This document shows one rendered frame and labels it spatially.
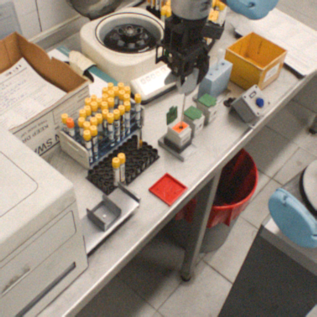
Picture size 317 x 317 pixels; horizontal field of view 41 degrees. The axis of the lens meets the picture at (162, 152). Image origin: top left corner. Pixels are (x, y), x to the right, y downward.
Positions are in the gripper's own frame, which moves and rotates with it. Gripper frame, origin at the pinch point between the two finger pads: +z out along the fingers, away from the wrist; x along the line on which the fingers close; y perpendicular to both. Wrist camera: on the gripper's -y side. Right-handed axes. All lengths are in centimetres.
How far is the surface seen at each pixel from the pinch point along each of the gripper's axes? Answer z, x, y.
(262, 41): 11.8, -4.7, -44.1
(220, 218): 72, 9, -21
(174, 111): 10.3, -3.1, -1.1
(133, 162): 18.5, -3.7, 12.8
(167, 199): 20.4, 8.6, 14.0
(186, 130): 13.5, 1.2, -0.7
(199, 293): 108, 15, -8
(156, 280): 108, -1, 0
